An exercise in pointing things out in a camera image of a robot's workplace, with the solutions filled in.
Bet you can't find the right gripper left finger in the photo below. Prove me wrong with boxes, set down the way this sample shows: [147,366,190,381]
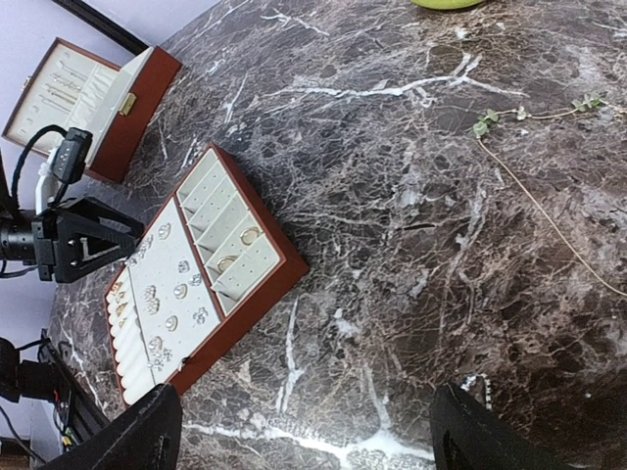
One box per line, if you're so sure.
[42,384,182,470]

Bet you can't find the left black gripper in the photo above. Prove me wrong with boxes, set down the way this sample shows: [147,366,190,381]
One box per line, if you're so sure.
[1,197,145,283]

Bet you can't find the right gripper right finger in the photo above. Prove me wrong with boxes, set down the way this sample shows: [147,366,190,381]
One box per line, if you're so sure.
[429,384,570,469]

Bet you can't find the beige jewelry tray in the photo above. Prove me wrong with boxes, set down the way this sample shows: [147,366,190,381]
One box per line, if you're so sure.
[105,146,308,405]

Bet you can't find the brown wooden jewelry box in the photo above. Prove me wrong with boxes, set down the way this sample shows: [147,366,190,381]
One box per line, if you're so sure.
[2,38,181,183]

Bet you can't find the gold pearl flower earring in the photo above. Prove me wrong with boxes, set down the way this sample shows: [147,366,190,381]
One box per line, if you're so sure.
[158,222,171,240]

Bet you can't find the pearl cluster earring upper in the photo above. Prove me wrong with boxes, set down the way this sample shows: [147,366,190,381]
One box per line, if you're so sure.
[143,285,156,302]

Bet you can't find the pearl cluster earring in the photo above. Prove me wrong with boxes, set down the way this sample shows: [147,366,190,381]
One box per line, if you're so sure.
[143,285,156,302]
[147,298,161,315]

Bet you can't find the small pearl crystal earrings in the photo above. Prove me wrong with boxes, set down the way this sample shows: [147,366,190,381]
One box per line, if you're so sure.
[148,349,172,372]

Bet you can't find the large gold pearl earring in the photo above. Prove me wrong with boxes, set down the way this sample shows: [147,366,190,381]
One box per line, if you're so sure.
[147,336,163,354]

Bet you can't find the pearl cluster earring lower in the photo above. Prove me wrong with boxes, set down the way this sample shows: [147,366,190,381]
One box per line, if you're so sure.
[147,298,161,315]

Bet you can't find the crystal cluster earring left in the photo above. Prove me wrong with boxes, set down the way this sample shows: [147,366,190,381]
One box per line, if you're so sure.
[177,260,190,273]

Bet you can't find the crystal cluster earring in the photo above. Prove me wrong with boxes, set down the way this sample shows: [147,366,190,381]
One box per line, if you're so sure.
[177,260,190,273]
[188,273,203,287]

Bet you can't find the pearl stud upper right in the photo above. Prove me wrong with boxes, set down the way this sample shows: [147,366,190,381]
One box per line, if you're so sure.
[173,284,188,300]

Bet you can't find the crystal cluster earring right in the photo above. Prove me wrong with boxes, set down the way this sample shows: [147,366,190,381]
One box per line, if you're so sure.
[188,273,203,287]

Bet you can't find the pearl stud gold rim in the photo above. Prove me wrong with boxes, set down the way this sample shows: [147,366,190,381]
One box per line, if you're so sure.
[165,315,178,332]

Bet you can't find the gold earring in compartment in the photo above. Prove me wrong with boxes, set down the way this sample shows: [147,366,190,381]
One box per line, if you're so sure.
[217,256,237,273]

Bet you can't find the gold earring upper compartment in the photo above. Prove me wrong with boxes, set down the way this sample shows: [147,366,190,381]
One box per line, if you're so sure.
[240,227,261,246]

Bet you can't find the green plastic bowl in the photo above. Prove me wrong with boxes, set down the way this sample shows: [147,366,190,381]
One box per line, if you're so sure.
[411,0,484,11]

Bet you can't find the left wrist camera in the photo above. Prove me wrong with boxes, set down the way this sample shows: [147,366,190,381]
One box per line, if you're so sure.
[35,127,93,214]

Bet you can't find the thin chain necklace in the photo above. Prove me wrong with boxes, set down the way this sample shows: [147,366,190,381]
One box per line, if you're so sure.
[472,92,627,298]

